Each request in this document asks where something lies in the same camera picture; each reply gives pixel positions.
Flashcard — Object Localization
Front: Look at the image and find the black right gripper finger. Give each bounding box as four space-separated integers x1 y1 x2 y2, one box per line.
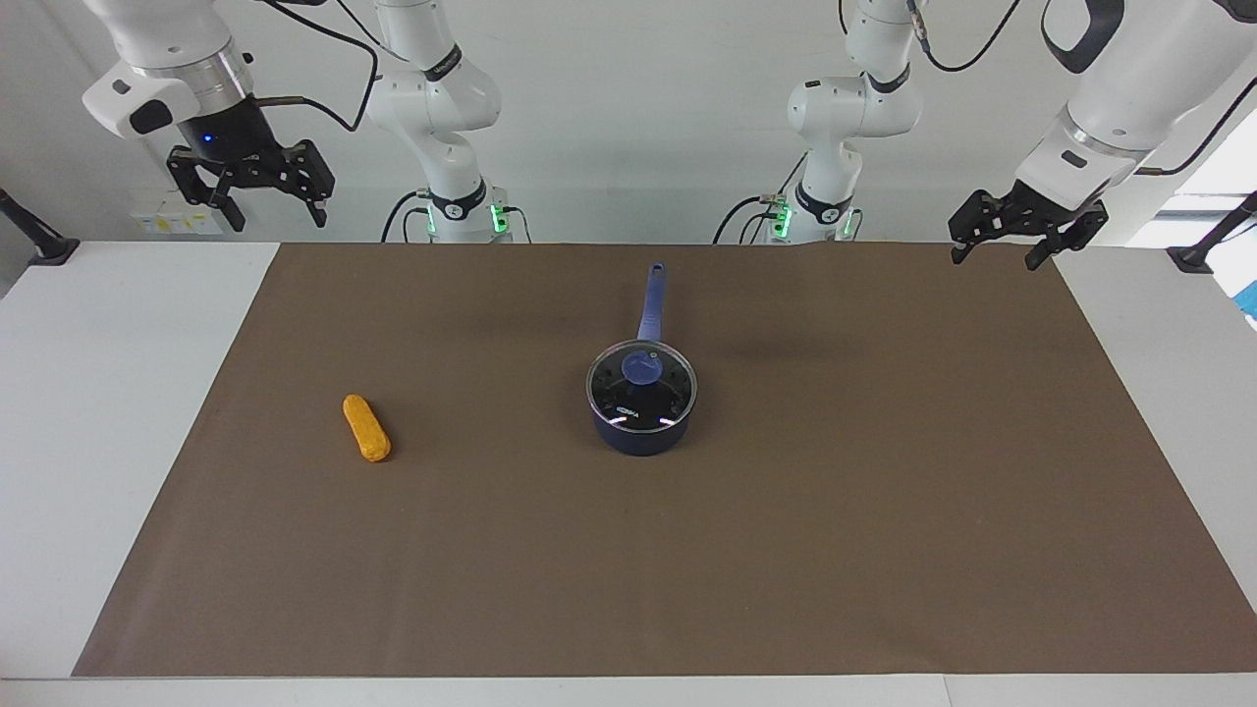
167 147 246 234
290 140 336 229

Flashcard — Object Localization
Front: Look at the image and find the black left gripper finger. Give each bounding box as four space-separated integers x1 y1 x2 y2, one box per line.
1026 201 1109 271
948 191 1017 264

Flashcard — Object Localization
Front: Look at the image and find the orange bread stick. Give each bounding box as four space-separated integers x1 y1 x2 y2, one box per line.
342 394 392 463

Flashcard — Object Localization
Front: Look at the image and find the glass lid with purple knob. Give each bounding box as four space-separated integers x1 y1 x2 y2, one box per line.
586 339 698 429

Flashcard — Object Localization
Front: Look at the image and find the brown table mat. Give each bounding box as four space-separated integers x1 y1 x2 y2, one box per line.
72 243 1257 679

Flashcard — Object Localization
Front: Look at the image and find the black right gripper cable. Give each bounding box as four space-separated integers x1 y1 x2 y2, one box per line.
253 0 380 135

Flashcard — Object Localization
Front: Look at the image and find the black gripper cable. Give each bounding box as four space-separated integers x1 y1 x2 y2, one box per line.
253 0 380 135
1137 77 1257 177

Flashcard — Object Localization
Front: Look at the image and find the white wall socket box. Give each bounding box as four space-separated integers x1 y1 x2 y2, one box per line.
131 191 225 237

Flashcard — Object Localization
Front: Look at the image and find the black right arm base cable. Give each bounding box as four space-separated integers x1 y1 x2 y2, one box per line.
381 190 532 245

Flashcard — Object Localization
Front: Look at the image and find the black arm base cable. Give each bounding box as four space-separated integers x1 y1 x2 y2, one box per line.
381 190 532 245
714 152 811 245

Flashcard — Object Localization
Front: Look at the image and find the black clamp mount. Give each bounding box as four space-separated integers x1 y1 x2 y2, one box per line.
0 187 81 267
1167 191 1257 274

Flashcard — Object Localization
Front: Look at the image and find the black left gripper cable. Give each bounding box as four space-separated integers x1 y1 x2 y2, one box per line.
1137 77 1257 177

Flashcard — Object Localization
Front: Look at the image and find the black left arm base cable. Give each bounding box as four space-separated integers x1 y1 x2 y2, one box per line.
714 152 811 245

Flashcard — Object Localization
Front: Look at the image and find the dark pot with purple handle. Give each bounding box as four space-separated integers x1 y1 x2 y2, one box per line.
586 262 698 457

